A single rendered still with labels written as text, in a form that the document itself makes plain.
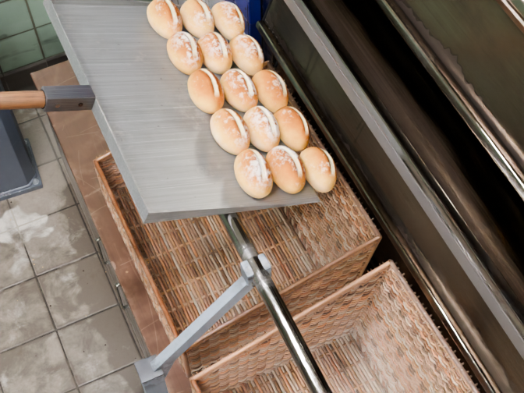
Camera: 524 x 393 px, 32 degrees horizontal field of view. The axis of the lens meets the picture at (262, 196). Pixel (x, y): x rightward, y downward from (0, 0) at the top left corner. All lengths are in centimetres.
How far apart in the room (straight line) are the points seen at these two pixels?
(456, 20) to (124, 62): 68
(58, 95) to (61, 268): 139
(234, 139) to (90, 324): 130
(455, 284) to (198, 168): 52
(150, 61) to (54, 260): 128
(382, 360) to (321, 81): 62
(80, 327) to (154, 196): 133
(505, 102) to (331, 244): 89
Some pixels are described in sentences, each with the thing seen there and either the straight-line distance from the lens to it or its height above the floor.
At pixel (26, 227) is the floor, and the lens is 306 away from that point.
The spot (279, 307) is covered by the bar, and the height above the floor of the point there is 117.
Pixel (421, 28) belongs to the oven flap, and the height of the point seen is 147.
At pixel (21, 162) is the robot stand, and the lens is 303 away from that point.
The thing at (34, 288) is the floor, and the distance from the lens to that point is 294.
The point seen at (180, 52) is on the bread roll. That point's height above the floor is 119.
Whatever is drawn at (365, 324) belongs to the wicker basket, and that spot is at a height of 65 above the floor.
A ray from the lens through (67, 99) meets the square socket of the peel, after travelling 163.
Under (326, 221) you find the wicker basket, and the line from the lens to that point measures 213.
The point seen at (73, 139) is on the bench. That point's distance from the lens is 249.
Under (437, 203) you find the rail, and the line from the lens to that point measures 132.
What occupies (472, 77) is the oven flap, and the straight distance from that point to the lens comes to 139.
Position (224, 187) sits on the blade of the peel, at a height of 117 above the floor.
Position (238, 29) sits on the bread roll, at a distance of 195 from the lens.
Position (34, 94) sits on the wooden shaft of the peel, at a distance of 162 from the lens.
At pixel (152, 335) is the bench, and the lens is 216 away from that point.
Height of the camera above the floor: 253
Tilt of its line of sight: 57 degrees down
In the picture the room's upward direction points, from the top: 2 degrees counter-clockwise
